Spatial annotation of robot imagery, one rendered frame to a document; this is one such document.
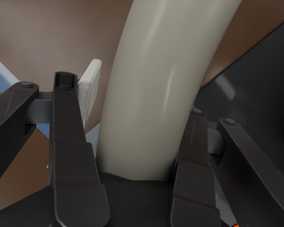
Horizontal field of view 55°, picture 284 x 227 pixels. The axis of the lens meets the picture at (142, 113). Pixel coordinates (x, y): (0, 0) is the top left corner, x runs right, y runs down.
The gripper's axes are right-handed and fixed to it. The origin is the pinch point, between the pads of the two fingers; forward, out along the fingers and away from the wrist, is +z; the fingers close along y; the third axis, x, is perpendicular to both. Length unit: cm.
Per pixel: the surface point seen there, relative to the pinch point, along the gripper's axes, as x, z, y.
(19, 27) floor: -12, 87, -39
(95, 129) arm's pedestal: -45, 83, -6
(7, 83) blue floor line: -34, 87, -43
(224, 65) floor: -9, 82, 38
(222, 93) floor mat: -19, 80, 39
